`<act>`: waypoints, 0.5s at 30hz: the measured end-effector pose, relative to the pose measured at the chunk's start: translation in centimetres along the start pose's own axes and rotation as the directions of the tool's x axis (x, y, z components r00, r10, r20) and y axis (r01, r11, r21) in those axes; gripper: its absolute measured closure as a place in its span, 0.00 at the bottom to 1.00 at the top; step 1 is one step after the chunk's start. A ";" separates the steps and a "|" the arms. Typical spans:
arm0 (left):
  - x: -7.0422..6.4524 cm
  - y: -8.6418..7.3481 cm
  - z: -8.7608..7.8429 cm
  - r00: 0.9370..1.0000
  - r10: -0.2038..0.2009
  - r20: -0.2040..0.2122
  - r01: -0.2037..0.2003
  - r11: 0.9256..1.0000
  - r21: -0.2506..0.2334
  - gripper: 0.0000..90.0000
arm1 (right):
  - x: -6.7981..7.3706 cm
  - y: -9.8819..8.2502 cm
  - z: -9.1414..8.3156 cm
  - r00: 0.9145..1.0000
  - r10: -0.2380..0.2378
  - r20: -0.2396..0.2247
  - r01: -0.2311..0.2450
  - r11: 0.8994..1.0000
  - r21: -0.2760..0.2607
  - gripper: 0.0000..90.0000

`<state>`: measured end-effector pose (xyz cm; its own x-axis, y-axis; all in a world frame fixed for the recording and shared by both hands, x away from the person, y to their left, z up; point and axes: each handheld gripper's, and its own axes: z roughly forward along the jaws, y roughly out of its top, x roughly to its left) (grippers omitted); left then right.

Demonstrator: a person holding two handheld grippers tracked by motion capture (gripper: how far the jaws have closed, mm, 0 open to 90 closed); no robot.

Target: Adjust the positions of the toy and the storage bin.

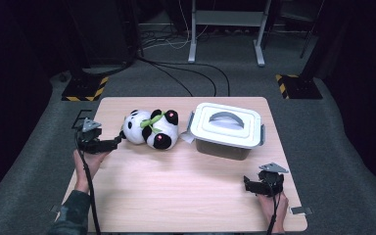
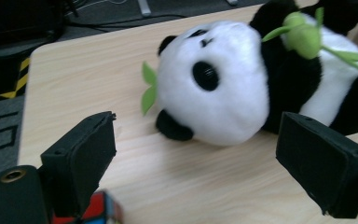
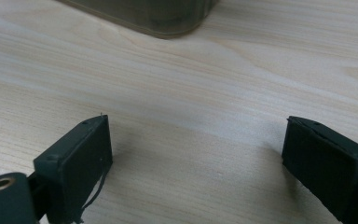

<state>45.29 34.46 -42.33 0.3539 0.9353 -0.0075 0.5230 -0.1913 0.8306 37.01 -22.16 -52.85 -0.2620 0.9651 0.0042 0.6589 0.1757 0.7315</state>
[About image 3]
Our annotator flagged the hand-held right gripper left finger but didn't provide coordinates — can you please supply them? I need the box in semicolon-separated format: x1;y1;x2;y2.
33;114;114;224

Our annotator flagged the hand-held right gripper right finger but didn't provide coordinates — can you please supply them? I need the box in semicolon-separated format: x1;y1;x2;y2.
281;115;358;224

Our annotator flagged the translucent brown storage box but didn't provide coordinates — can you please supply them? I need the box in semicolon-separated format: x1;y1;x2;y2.
55;0;221;40

